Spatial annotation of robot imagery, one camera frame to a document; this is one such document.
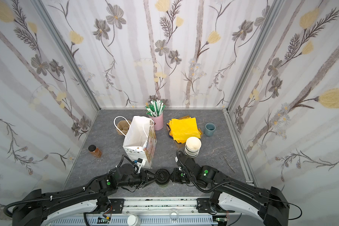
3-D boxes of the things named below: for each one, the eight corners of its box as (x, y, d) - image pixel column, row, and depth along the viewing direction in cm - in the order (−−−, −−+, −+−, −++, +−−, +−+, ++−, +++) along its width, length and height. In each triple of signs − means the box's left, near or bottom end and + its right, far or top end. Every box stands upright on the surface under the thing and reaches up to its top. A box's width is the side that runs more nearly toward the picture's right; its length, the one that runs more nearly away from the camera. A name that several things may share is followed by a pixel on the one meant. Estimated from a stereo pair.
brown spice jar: (93, 157, 94) (86, 151, 86) (95, 151, 97) (89, 144, 89) (100, 157, 94) (94, 151, 86) (102, 151, 97) (97, 144, 89)
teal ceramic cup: (204, 135, 106) (206, 130, 101) (203, 128, 111) (205, 122, 105) (214, 135, 106) (216, 130, 101) (212, 128, 111) (214, 122, 105)
